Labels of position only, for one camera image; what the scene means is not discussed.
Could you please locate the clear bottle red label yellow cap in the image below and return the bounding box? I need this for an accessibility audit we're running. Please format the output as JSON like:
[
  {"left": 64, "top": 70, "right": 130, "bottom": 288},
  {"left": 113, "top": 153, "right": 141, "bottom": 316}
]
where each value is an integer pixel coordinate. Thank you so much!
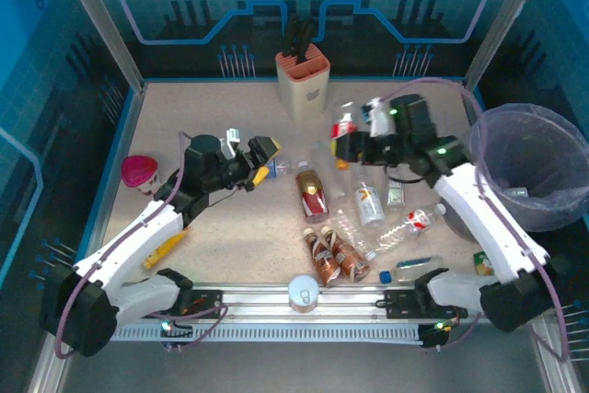
[{"left": 329, "top": 100, "right": 370, "bottom": 171}]

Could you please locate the clear bottle blue cap blue label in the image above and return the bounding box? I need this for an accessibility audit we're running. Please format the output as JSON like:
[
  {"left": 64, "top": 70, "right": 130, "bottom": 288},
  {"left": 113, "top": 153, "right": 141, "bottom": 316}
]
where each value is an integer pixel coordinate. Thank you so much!
[{"left": 262, "top": 156, "right": 294, "bottom": 181}]

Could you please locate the small clear bottle green label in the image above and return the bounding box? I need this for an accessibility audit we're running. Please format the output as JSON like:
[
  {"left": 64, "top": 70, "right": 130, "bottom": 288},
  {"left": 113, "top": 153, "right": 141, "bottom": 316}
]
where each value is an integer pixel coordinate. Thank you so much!
[{"left": 385, "top": 179, "right": 409, "bottom": 208}]

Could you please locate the red gold bottle white cap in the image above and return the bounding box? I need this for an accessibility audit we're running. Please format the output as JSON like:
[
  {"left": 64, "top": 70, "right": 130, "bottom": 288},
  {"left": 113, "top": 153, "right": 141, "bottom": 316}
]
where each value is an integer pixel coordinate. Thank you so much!
[{"left": 294, "top": 160, "right": 331, "bottom": 224}]

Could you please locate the brown coffee bottle cream cap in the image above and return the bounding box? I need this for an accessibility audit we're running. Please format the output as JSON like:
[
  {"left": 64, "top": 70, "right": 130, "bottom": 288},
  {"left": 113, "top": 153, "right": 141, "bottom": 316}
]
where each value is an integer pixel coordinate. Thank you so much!
[
  {"left": 302, "top": 225, "right": 344, "bottom": 287},
  {"left": 320, "top": 225, "right": 372, "bottom": 282}
]

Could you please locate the trash bin with clear bag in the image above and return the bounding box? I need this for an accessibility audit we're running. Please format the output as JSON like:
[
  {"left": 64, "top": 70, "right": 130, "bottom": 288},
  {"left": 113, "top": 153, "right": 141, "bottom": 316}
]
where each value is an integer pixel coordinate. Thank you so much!
[{"left": 468, "top": 103, "right": 589, "bottom": 233}]

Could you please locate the clear bottle white orange label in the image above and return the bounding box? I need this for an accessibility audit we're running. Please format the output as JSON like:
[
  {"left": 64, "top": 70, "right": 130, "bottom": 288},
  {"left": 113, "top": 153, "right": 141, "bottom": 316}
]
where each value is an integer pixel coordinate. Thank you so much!
[{"left": 352, "top": 165, "right": 387, "bottom": 228}]

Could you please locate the beige knife block pink top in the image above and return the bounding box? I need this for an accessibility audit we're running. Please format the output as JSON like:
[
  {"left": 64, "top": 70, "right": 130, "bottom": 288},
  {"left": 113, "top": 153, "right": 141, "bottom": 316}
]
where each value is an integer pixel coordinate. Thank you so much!
[{"left": 274, "top": 42, "right": 331, "bottom": 123}]

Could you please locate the white cup pink lid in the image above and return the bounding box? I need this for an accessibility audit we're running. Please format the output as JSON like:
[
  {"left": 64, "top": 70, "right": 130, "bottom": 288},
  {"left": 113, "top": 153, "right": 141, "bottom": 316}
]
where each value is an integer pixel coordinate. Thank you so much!
[{"left": 121, "top": 155, "right": 163, "bottom": 197}]

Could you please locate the silver tin can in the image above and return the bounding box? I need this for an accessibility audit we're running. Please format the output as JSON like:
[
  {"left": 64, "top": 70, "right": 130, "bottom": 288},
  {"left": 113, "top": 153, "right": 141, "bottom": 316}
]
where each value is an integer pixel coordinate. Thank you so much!
[{"left": 287, "top": 274, "right": 321, "bottom": 314}]

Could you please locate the yellow green corn snack bag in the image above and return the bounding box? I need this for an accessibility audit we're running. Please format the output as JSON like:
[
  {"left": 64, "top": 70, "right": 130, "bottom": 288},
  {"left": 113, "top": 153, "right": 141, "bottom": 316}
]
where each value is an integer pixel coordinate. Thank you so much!
[{"left": 472, "top": 250, "right": 497, "bottom": 277}]

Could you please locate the small black control board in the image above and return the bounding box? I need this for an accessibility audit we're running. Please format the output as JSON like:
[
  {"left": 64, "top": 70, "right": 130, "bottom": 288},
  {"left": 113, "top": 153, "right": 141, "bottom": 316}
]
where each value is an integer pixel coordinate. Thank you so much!
[
  {"left": 159, "top": 314, "right": 194, "bottom": 353},
  {"left": 421, "top": 321, "right": 455, "bottom": 352}
]

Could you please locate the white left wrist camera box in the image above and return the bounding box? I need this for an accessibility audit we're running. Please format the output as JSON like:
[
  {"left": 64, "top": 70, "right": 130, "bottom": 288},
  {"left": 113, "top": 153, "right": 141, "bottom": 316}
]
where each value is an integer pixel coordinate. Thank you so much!
[{"left": 219, "top": 128, "right": 243, "bottom": 158}]

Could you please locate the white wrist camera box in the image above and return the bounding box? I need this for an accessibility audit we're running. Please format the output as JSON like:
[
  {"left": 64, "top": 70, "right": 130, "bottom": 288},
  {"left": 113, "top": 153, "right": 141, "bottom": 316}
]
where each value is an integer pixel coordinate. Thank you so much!
[
  {"left": 362, "top": 97, "right": 398, "bottom": 137},
  {"left": 219, "top": 128, "right": 243, "bottom": 158}
]

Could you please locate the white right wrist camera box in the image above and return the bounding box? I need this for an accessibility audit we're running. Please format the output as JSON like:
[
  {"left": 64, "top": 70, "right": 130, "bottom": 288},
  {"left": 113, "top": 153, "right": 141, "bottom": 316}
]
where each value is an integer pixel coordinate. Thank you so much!
[{"left": 362, "top": 97, "right": 398, "bottom": 137}]

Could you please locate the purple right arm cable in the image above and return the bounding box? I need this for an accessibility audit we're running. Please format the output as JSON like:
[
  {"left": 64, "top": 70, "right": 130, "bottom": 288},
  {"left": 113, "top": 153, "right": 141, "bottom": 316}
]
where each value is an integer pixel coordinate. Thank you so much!
[{"left": 380, "top": 77, "right": 570, "bottom": 362}]

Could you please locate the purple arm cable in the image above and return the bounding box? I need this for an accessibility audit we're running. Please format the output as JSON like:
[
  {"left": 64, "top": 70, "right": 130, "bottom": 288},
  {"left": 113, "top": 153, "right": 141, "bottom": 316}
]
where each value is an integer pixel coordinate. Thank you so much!
[
  {"left": 380, "top": 77, "right": 570, "bottom": 362},
  {"left": 53, "top": 131, "right": 230, "bottom": 360}
]

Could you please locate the black handled knife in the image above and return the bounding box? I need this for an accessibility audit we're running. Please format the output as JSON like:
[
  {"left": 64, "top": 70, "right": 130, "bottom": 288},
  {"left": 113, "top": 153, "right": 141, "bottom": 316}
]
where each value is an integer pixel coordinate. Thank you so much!
[
  {"left": 296, "top": 19, "right": 318, "bottom": 65},
  {"left": 283, "top": 14, "right": 301, "bottom": 57}
]

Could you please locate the aluminium mounting rail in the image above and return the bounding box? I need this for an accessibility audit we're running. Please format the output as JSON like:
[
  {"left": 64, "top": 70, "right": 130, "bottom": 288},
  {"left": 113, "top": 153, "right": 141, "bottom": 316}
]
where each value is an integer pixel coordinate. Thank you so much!
[{"left": 108, "top": 280, "right": 553, "bottom": 326}]

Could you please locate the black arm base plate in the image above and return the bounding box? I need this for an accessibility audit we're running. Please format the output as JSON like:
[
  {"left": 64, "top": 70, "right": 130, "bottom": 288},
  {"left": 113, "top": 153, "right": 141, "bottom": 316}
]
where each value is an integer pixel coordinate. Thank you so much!
[
  {"left": 174, "top": 289, "right": 227, "bottom": 320},
  {"left": 384, "top": 289, "right": 469, "bottom": 320}
]

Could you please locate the white slotted cable duct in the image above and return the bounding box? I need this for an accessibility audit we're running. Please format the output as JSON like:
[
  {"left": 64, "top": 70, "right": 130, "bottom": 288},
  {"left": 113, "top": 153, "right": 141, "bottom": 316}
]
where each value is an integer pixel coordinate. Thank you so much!
[{"left": 112, "top": 322, "right": 427, "bottom": 344}]

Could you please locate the aluminium frame post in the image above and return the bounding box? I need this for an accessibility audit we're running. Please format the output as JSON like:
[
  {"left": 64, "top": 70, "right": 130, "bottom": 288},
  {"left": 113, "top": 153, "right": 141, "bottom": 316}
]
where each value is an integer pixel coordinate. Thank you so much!
[
  {"left": 464, "top": 0, "right": 556, "bottom": 90},
  {"left": 50, "top": 0, "right": 149, "bottom": 90}
]

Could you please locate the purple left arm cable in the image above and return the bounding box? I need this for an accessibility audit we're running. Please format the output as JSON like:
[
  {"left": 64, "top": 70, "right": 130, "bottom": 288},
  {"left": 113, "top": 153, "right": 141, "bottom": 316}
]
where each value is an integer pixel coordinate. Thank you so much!
[{"left": 53, "top": 131, "right": 230, "bottom": 360}]

